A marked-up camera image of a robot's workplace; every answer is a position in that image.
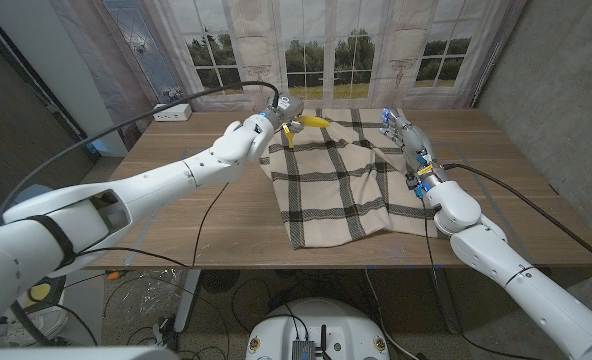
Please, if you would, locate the round black floor fan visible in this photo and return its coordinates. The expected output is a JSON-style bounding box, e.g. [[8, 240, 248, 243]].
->
[[199, 269, 241, 295]]

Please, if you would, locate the white robot torso base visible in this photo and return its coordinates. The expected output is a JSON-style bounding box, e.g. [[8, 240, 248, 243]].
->
[[244, 297, 391, 360]]

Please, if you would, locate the white grey sneaker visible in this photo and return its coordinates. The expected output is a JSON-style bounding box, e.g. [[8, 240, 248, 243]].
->
[[0, 304, 70, 349]]

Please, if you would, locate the cream black plaid scarf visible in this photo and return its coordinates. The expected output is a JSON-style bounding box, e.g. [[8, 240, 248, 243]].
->
[[258, 108, 440, 250]]

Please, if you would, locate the yellow black floor pad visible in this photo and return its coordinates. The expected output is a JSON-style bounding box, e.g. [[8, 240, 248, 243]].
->
[[25, 277, 67, 311]]

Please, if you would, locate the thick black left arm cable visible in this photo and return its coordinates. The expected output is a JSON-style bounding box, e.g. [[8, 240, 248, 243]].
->
[[0, 79, 282, 347]]

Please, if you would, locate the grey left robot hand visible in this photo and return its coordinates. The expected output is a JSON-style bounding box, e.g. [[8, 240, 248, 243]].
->
[[263, 94, 307, 134]]

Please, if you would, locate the printed window backdrop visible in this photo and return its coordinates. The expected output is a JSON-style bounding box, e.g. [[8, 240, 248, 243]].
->
[[49, 0, 530, 151]]

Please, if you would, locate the small grey electronics box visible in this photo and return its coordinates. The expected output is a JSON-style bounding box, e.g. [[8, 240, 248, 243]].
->
[[290, 339, 317, 360]]

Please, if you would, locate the clear crumpled plastic sheet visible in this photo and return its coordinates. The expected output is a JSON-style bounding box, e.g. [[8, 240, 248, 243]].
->
[[120, 269, 182, 321]]

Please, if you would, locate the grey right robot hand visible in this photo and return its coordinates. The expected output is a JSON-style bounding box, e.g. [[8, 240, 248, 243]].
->
[[379, 107, 448, 195]]

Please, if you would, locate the grey table leg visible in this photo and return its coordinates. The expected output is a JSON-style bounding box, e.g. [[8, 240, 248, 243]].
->
[[428, 268, 462, 335]]

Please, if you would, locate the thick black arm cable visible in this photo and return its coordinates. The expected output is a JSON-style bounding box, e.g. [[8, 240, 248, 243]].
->
[[443, 162, 592, 272], [0, 79, 282, 347]]

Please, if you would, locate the yellow toy banana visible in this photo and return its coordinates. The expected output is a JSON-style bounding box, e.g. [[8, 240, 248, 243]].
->
[[281, 114, 331, 150]]

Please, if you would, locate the white table leg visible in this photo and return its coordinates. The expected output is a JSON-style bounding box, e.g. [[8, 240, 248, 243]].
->
[[173, 269, 202, 332]]

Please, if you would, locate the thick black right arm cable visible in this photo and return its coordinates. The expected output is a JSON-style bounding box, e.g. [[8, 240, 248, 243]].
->
[[443, 162, 592, 272]]

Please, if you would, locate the white power strip box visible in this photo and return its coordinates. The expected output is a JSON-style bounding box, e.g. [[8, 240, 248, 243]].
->
[[150, 103, 193, 123]]

